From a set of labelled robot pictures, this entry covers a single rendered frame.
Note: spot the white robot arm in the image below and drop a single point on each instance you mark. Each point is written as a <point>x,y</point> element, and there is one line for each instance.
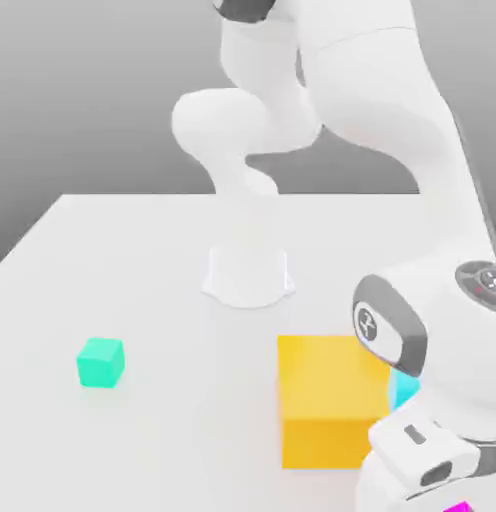
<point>372,100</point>

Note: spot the large yellow box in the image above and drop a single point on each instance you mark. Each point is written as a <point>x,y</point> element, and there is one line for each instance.
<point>324,400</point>

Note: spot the small green cube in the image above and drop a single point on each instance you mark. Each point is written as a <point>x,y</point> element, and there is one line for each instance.
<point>100,364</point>

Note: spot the small cyan cube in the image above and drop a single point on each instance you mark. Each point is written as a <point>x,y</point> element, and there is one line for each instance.
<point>404,391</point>

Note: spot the small magenta cube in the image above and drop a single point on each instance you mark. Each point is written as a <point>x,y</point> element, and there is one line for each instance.
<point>459,508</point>

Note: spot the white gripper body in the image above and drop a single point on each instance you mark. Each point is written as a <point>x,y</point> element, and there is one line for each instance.
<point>378,490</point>

